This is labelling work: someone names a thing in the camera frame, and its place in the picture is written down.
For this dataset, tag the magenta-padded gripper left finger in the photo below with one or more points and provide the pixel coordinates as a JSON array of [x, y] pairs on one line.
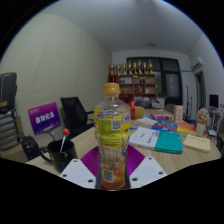
[[77, 173]]

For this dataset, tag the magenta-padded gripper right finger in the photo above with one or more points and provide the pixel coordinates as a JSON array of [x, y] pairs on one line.
[[148, 170]]

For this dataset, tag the yellow-labelled drink bottle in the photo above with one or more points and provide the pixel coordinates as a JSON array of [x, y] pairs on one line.
[[112, 133]]

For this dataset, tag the black mug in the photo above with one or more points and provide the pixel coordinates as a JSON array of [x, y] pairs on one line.
[[60, 156]]

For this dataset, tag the teal book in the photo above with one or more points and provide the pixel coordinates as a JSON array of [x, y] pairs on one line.
[[168, 142]]

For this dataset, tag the red-tipped stirrer stick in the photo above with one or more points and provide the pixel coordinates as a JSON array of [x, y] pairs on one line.
[[66, 132]]

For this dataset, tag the blue colourful book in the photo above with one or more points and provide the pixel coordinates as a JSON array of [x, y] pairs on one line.
[[164, 126]]

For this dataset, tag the pale yellow notepad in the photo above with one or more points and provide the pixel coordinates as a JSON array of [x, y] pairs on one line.
[[196, 143]]

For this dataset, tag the orange book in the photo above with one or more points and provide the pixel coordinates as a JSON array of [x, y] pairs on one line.
[[186, 127]]

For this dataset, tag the black office chair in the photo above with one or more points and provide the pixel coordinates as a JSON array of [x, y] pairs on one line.
[[75, 115]]

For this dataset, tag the yellow gift box red ribbon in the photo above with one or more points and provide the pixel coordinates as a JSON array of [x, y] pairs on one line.
[[136, 112]]

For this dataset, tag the small orange box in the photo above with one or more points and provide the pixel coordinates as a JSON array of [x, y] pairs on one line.
[[178, 113]]

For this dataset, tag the purple sign board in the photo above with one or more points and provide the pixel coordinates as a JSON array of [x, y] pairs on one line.
[[44, 117]]

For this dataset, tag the potted pink flowers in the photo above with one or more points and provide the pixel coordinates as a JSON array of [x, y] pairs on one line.
[[202, 120]]

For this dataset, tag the grey ribbed suitcase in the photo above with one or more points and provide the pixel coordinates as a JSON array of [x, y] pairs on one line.
[[7, 130]]

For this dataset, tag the wooden shelf unit with trophies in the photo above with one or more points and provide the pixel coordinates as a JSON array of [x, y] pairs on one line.
[[133, 81]]

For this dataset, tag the computer monitor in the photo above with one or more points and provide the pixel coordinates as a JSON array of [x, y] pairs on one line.
[[213, 100]]

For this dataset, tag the black brown-trimmed suitcase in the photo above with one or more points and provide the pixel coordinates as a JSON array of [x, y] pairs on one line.
[[7, 91]]

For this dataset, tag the white air conditioner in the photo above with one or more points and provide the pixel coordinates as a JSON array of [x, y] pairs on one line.
[[196, 62]]

